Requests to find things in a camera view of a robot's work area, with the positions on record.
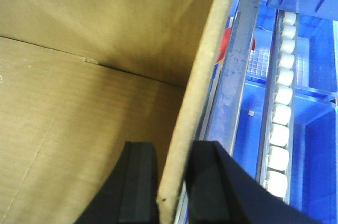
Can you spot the red printed package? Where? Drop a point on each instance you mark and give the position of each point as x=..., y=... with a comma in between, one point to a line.
x=223, y=45

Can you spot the brown cardboard carton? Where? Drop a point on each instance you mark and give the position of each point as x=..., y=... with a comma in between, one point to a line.
x=80, y=78

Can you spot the white roller track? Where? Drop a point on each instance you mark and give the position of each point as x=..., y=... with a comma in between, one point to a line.
x=277, y=127

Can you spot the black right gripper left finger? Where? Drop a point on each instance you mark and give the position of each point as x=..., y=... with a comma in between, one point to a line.
x=129, y=193

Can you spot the grey steel shelf rail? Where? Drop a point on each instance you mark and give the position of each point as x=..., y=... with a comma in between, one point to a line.
x=209, y=110

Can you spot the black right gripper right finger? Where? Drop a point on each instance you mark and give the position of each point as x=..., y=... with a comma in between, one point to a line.
x=220, y=191

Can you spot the blue bin lower shelf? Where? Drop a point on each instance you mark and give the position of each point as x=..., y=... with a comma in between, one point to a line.
x=313, y=188

